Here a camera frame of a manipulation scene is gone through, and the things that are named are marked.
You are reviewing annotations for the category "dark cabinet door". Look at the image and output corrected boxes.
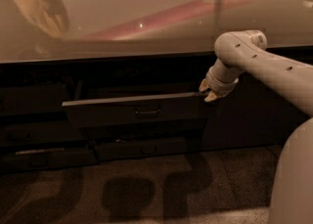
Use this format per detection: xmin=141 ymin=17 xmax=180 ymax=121
xmin=199 ymin=55 xmax=313 ymax=152

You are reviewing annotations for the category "dark drawer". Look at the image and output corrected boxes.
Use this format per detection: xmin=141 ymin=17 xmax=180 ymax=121
xmin=86 ymin=118 xmax=206 ymax=139
xmin=62 ymin=82 xmax=207 ymax=127
xmin=0 ymin=147 xmax=97 ymax=174
xmin=0 ymin=121 xmax=84 ymax=147
xmin=0 ymin=84 xmax=70 ymax=116
xmin=94 ymin=136 xmax=200 ymax=161

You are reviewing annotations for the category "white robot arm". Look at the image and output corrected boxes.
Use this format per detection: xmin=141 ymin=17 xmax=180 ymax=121
xmin=199 ymin=30 xmax=313 ymax=224

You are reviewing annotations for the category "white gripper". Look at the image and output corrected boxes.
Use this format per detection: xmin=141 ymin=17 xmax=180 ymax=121
xmin=199 ymin=67 xmax=239 ymax=103

